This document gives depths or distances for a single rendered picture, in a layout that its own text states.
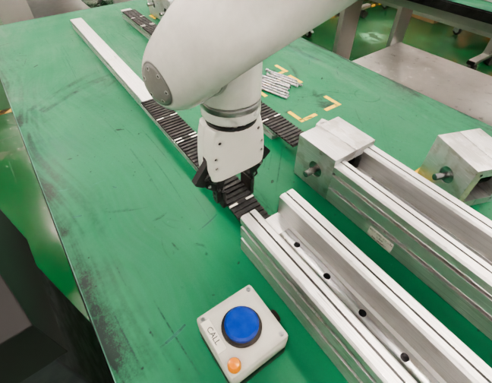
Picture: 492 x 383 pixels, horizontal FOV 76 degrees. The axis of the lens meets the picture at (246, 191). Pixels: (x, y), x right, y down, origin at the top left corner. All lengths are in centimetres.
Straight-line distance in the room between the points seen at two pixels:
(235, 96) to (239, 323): 27
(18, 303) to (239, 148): 32
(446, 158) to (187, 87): 49
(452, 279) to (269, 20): 40
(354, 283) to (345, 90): 61
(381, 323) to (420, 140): 49
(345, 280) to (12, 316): 39
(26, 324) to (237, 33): 36
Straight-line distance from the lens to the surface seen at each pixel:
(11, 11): 240
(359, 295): 46
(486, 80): 269
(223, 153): 46
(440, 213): 56
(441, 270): 52
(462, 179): 64
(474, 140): 69
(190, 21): 29
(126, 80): 94
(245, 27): 28
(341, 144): 58
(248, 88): 40
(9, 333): 44
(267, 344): 39
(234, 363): 38
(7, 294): 43
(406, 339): 45
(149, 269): 52
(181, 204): 59
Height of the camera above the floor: 122
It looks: 47 degrees down
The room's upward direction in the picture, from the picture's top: straight up
